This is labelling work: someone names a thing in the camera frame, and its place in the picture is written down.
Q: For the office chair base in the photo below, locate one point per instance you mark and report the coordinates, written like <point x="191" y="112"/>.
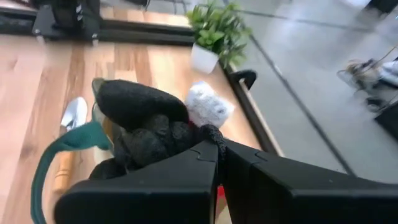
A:
<point x="363" y="74"/>

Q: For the black floor object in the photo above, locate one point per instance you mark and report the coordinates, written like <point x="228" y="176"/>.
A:
<point x="388" y="121"/>

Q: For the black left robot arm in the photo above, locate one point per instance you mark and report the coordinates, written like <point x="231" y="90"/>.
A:
<point x="74" y="14"/>

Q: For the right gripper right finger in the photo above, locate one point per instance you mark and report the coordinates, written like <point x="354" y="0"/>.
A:
<point x="295" y="199"/>

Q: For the green plant in white pot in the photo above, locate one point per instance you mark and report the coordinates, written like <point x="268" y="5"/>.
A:
<point x="217" y="31"/>

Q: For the black table clamp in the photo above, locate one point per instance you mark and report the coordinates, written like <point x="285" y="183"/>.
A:
<point x="245" y="76"/>

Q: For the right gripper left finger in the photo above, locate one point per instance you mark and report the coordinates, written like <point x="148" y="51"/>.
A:
<point x="140" y="199"/>

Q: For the red black gardening glove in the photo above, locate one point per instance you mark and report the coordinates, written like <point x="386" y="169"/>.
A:
<point x="140" y="102"/>

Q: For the black metal table frame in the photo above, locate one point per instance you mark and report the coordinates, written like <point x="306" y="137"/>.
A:
<point x="140" y="31"/>

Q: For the beige green gardening bag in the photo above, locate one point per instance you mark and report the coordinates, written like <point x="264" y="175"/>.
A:
<point x="77" y="138"/>

